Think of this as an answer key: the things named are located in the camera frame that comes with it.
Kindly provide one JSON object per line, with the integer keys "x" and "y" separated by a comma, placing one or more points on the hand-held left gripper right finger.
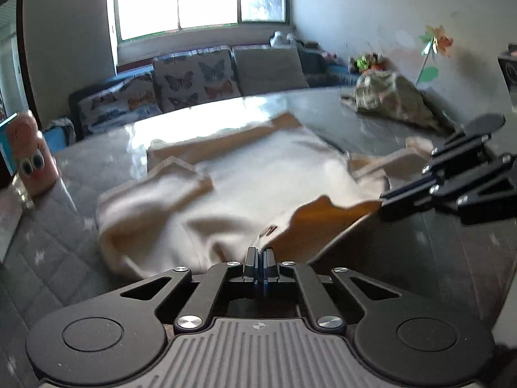
{"x": 268, "y": 266}

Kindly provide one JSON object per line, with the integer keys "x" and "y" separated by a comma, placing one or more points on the dark blue blanket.
{"x": 319, "y": 68}

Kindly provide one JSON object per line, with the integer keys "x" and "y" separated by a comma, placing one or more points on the camouflage cloth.
{"x": 387, "y": 93}

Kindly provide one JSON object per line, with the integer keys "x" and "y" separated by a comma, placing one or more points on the paper flower decoration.
{"x": 438, "y": 40}

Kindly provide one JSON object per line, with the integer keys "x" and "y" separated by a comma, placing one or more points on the grey plaid cloth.
{"x": 66, "y": 129}

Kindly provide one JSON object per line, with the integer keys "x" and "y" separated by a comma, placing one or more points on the white plush toy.
{"x": 282, "y": 39}

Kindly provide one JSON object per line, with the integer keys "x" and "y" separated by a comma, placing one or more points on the pink cartoon bottle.
{"x": 34, "y": 157}

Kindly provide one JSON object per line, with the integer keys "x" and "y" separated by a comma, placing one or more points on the butterfly print cushion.
{"x": 190, "y": 81}
{"x": 121, "y": 103}

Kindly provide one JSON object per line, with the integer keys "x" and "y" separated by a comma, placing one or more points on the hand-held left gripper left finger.
{"x": 251, "y": 266}

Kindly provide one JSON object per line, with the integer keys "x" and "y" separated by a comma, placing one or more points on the grey cushion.
{"x": 266, "y": 70}

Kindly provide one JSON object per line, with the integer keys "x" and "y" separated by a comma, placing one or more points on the cream garment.
{"x": 262, "y": 178}

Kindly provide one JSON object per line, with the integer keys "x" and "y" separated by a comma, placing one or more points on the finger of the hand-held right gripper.
{"x": 408, "y": 206}
{"x": 460, "y": 149}

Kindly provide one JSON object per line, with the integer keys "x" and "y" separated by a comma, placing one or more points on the dark box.
{"x": 509, "y": 76}

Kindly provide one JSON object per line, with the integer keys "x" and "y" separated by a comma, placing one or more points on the potted plant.
{"x": 363, "y": 64}

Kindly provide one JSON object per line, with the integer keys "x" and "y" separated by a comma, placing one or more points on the blue cushion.
{"x": 50, "y": 135}

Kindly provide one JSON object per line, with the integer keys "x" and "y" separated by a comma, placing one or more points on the small pink toy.
{"x": 330, "y": 55}

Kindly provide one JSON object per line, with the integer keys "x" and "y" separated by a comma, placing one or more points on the dark blue sofa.
{"x": 129, "y": 74}

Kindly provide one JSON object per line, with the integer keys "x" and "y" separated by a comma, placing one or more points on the window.
{"x": 161, "y": 0}

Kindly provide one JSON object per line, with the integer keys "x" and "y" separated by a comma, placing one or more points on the blue plastic cabinet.
{"x": 6, "y": 145}

